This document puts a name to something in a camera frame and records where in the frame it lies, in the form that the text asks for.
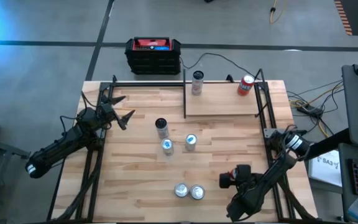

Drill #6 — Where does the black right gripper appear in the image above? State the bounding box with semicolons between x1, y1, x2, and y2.
219;164;262;200

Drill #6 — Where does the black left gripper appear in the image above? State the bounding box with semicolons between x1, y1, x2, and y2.
96;95;135;131

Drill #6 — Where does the silver Diet Coke can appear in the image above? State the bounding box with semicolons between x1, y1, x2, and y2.
190;184;206;200
173;182;190;198

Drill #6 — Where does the white Celsius can green palm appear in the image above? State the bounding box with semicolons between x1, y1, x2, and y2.
154;117;170;140

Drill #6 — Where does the blue Celsius can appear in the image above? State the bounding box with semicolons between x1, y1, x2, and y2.
185;133;198;152
160;138;175;157

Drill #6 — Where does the white Celsius Peach Vibe can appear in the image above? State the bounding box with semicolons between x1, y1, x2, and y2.
191;70;204;96

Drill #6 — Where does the wooden shelf board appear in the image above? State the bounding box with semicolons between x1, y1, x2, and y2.
185;82;260;116

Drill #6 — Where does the red black power station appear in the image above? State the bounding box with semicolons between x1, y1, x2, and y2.
124;36;182;76

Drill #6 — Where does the white paper sheet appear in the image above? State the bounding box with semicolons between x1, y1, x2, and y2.
308;149;344;188

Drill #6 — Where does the black desk beam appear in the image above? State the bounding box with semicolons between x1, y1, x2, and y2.
305;127;351;160

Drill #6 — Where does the black power strip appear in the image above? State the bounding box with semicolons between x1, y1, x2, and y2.
301;105;324;116

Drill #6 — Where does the dark grey desk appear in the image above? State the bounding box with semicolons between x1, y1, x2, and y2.
337;142;358;223

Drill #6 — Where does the grey metal stand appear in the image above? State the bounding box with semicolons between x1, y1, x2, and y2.
0;134;32;224

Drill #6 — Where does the black metal table frame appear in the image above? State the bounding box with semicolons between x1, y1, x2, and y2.
47;74;315;223

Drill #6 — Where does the black shelf side rail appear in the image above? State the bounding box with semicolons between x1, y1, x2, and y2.
182;68;187;119
252;68;266;118

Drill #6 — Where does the yellow floor cable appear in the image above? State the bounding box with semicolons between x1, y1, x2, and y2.
268;0;289;24
287;82;344;139

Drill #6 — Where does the black power cable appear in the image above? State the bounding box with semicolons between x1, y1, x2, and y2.
178;52;259;79

